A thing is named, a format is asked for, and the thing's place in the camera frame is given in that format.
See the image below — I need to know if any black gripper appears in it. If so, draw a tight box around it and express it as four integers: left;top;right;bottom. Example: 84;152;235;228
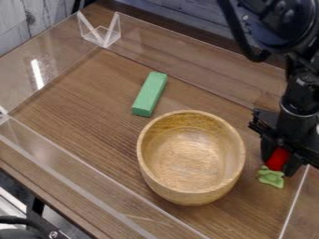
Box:
248;108;319;177

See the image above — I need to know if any red plush fruit green stem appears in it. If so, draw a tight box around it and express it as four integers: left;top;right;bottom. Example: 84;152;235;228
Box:
255;147;292;190

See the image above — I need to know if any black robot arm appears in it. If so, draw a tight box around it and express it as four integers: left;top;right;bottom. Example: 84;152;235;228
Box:
216;0;319;176

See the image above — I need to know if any wooden bowl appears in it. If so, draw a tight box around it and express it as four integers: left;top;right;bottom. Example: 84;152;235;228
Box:
136;110;247;205

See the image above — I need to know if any green rectangular block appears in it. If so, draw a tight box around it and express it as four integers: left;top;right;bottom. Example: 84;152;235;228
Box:
132;72;167;117

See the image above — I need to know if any clear acrylic front wall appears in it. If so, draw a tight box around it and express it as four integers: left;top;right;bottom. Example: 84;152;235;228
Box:
0;116;210;239

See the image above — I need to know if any clear acrylic corner bracket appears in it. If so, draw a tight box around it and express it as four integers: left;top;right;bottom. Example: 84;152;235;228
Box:
76;11;121;49

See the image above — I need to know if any black table leg frame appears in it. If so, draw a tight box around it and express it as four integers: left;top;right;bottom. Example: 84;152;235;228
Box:
0;195;72;239

